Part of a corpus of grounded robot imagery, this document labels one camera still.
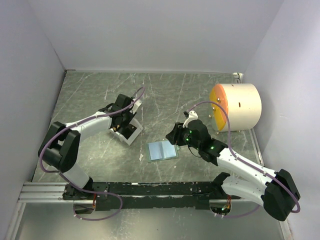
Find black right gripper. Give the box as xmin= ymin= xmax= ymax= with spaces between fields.
xmin=166 ymin=122 xmax=201 ymax=150

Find green card holder wallet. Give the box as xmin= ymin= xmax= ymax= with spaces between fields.
xmin=146 ymin=140 xmax=179 ymax=163

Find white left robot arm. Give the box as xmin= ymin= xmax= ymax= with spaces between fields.
xmin=38 ymin=94 xmax=143 ymax=200

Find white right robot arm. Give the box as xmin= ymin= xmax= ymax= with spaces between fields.
xmin=165 ymin=119 xmax=301 ymax=221

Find white card tray box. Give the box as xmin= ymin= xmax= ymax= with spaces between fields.
xmin=108 ymin=118 xmax=143 ymax=146

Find black cards in tray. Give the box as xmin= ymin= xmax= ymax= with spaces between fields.
xmin=111 ymin=124 xmax=137 ymax=140

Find white cylinder with orange lid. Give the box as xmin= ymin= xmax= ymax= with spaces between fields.
xmin=209 ymin=83 xmax=262 ymax=132

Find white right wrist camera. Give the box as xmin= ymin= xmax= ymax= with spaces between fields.
xmin=182 ymin=110 xmax=198 ymax=128

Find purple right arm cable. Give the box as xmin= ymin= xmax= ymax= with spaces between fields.
xmin=183 ymin=101 xmax=301 ymax=218

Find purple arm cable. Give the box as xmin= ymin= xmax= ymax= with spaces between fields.
xmin=183 ymin=101 xmax=301 ymax=218
xmin=39 ymin=86 xmax=146 ymax=221

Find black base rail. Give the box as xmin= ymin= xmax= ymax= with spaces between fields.
xmin=62 ymin=172 xmax=231 ymax=211

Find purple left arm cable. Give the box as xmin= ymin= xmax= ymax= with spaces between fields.
xmin=39 ymin=86 xmax=146 ymax=221

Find aluminium frame profile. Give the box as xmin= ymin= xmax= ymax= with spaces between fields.
xmin=17 ymin=181 xmax=68 ymax=201

